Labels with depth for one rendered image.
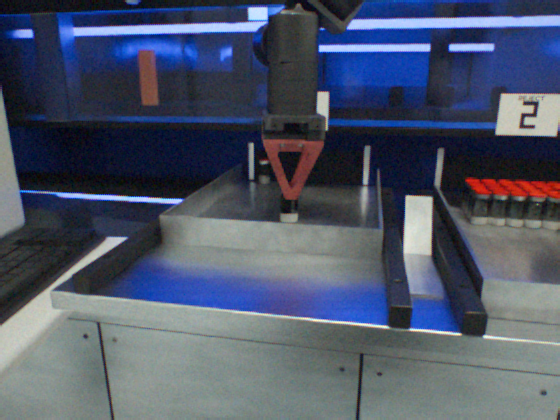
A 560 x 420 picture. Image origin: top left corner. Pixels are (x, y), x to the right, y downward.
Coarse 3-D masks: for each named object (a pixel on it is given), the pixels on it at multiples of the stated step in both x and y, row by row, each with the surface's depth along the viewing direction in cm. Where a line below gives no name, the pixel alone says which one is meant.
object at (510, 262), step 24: (456, 216) 62; (456, 240) 48; (480, 240) 53; (504, 240) 53; (528, 240) 53; (552, 240) 53; (480, 264) 38; (504, 264) 46; (528, 264) 46; (552, 264) 46; (480, 288) 36; (504, 288) 35; (528, 288) 35; (552, 288) 35; (504, 312) 36; (528, 312) 35; (552, 312) 35
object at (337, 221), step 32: (224, 192) 74; (256, 192) 76; (320, 192) 76; (352, 192) 76; (160, 224) 52; (192, 224) 52; (224, 224) 51; (256, 224) 50; (288, 224) 49; (320, 224) 59; (352, 224) 59; (352, 256) 49
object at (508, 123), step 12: (504, 96) 64; (516, 96) 64; (528, 96) 64; (540, 96) 63; (552, 96) 63; (504, 108) 65; (516, 108) 64; (528, 108) 64; (540, 108) 64; (552, 108) 63; (504, 120) 65; (516, 120) 65; (528, 120) 65; (540, 120) 64; (552, 120) 64; (504, 132) 66; (516, 132) 65; (528, 132) 65; (540, 132) 65; (552, 132) 64
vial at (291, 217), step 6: (282, 198) 53; (282, 204) 53; (288, 204) 53; (294, 204) 53; (282, 210) 53; (288, 210) 53; (294, 210) 53; (282, 216) 53; (288, 216) 53; (294, 216) 53; (288, 222) 53; (294, 222) 53
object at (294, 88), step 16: (304, 64) 46; (272, 80) 48; (288, 80) 47; (304, 80) 47; (272, 96) 48; (288, 96) 47; (304, 96) 47; (272, 112) 49; (288, 112) 48; (304, 112) 48; (272, 128) 46; (288, 128) 50; (320, 128) 46
